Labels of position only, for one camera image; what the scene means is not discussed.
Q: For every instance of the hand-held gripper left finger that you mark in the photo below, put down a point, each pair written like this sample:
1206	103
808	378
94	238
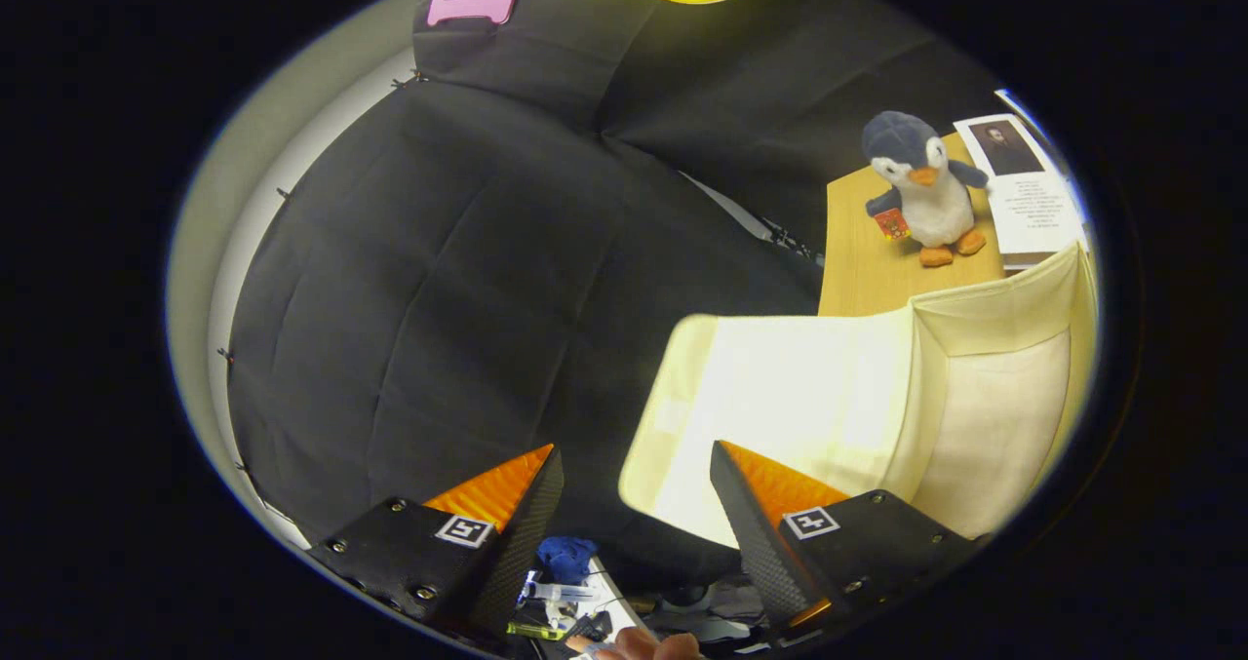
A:
522	543

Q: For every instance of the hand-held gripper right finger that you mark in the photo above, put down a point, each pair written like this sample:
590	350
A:
760	543

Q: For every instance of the cream fabric storage box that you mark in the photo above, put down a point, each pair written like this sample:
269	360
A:
829	387

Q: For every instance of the blue cloth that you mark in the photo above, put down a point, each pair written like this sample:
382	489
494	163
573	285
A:
567	558

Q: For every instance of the yellow-green small tool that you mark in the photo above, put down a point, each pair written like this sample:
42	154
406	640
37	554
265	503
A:
534	630

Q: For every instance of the blue-grey penguin plush toy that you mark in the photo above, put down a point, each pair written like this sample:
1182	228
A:
921	192

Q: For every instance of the white book with portrait cover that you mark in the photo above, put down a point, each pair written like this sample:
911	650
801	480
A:
1035	207

